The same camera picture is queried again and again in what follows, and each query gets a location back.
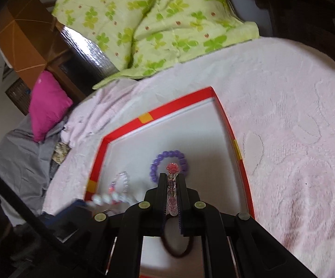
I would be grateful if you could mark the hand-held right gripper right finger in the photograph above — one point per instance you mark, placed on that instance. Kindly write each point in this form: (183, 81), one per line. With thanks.
(184, 199)

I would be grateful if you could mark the silver padded headboard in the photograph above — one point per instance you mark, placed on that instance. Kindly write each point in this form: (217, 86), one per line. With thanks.
(92, 55)

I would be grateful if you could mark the orange wardrobe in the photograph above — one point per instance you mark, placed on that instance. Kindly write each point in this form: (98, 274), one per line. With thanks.
(19, 34)

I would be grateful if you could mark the grey cloth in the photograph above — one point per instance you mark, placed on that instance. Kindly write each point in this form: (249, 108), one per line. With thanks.
(19, 156)

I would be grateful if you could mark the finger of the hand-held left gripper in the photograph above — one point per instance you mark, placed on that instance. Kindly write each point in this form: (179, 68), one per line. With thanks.
(72, 217)

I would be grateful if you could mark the red-edged white box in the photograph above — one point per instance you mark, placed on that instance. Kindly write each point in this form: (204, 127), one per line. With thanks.
(167, 130)

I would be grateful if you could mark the magenta pillow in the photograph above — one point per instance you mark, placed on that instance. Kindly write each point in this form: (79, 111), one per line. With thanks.
(47, 104)

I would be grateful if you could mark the dark wicker basket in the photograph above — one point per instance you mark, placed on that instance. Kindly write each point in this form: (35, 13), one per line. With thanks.
(18, 95)

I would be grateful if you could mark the pink textured blanket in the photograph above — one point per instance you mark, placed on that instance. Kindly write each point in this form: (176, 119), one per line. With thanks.
(286, 107)

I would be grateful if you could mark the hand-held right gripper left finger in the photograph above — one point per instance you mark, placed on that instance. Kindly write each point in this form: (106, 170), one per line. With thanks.
(161, 197)

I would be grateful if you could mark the green clover quilt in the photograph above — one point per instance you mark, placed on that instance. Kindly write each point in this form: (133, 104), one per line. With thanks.
(161, 20)

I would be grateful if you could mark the small patterned cloth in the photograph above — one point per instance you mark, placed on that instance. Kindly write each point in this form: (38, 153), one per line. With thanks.
(61, 152)

